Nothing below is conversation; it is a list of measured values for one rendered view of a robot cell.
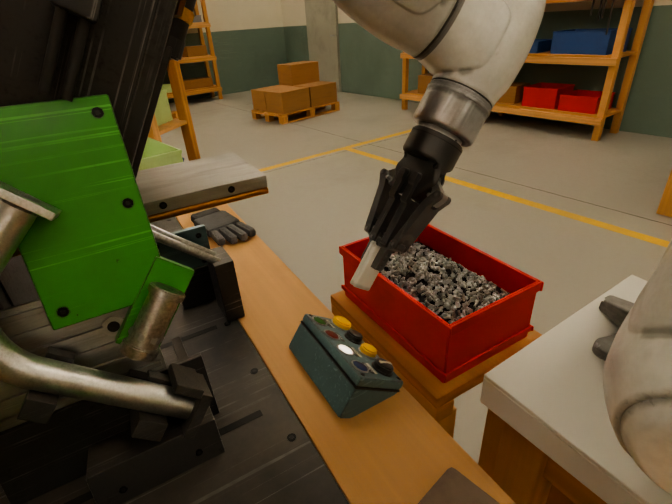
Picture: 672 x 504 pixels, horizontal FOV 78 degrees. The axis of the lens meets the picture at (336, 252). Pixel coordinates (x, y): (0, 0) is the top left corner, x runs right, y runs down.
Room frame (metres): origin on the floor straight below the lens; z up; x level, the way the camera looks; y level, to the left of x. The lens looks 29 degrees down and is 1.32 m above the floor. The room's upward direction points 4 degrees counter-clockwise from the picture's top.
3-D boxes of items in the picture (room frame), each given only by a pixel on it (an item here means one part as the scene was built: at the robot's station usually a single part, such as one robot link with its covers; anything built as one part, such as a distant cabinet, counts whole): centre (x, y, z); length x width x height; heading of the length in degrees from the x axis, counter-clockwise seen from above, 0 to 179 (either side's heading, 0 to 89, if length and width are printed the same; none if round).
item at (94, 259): (0.41, 0.26, 1.17); 0.13 x 0.12 x 0.20; 28
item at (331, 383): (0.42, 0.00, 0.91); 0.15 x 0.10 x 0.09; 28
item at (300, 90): (7.03, 0.49, 0.37); 1.20 x 0.80 x 0.74; 133
